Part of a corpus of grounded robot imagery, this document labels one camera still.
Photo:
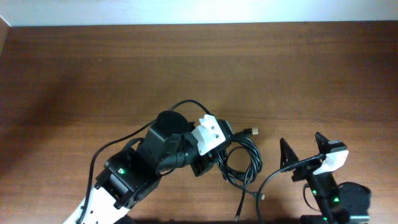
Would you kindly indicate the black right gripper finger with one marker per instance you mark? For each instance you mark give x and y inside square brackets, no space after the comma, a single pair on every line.
[322,142]
[288,157]

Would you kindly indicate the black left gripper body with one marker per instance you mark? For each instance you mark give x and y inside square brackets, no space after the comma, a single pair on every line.
[198,162]

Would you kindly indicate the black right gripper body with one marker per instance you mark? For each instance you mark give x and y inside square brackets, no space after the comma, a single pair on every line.
[306,171]

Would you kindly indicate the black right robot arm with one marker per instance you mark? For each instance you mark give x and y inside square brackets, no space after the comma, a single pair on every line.
[347,202]

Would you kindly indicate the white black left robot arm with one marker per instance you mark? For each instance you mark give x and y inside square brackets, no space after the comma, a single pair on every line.
[134,172]

